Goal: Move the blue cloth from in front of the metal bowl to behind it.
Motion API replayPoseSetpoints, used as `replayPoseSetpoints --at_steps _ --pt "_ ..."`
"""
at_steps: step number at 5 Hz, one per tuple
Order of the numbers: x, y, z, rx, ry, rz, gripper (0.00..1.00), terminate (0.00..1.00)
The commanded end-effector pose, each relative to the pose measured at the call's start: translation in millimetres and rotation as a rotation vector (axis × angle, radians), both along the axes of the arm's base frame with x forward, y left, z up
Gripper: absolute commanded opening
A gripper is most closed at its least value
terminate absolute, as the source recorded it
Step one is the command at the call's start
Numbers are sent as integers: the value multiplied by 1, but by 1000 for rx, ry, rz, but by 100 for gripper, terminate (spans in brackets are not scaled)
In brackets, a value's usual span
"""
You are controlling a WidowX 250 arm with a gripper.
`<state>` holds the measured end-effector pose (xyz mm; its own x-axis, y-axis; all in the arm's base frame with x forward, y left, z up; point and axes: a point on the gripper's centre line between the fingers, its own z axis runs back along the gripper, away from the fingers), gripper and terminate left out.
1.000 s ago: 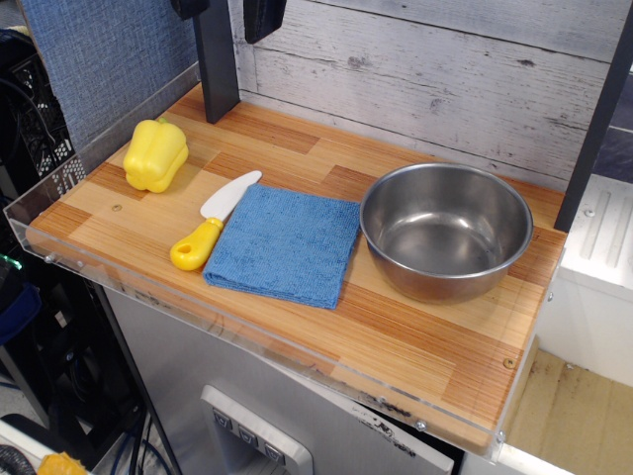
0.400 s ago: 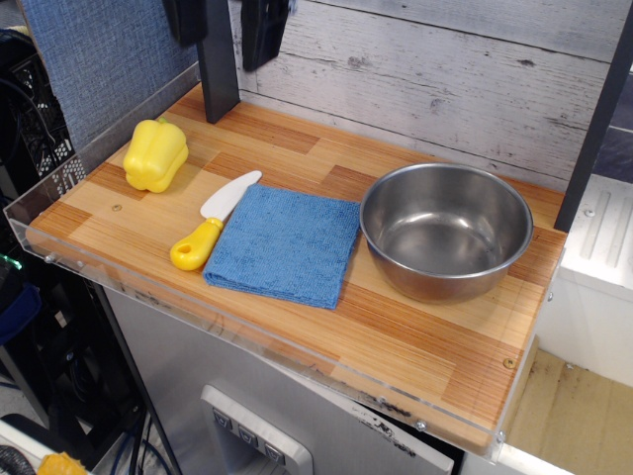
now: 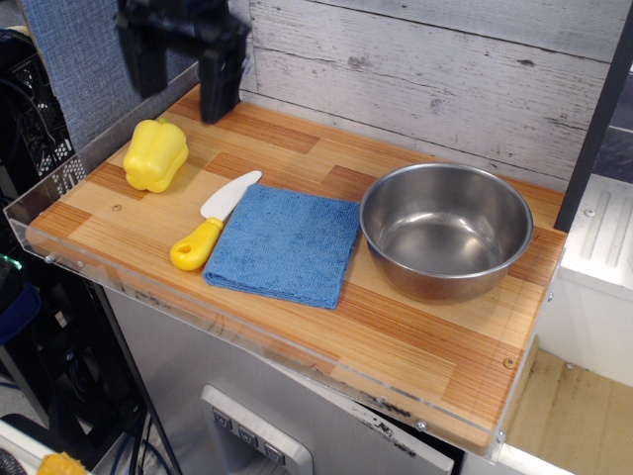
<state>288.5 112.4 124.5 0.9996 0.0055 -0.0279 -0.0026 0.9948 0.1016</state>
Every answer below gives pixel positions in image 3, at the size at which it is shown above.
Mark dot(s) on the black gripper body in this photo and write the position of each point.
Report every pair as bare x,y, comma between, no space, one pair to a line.
185,24

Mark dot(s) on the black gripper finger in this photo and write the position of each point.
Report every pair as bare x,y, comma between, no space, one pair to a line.
220,72
145,56

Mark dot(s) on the yellow handled toy knife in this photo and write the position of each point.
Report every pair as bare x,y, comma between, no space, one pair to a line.
193,251

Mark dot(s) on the blue cloth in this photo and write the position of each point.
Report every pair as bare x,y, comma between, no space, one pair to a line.
286,245

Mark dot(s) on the metal bowl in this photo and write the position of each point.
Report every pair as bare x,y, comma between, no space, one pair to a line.
443,232

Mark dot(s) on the blue fabric panel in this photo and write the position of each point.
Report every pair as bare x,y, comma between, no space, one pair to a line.
79,46

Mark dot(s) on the yellow toy bell pepper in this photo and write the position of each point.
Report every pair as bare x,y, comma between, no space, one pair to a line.
157,151

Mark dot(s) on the black plastic crate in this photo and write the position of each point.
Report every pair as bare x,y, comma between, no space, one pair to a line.
34,136

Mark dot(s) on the stainless steel cabinet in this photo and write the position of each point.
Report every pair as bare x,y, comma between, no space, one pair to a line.
237,376

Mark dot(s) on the grey dispenser button panel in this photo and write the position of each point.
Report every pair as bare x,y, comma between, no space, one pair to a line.
250,444

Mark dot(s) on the yellow object at bottom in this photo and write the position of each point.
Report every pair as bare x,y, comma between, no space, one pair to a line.
60,464

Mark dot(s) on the white ridged appliance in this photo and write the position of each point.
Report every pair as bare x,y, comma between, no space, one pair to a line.
587,315

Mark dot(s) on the clear acrylic table guard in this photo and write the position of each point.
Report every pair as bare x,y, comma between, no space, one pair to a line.
451,370

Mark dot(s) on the dark grey right post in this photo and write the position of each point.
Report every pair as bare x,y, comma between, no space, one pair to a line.
605,107

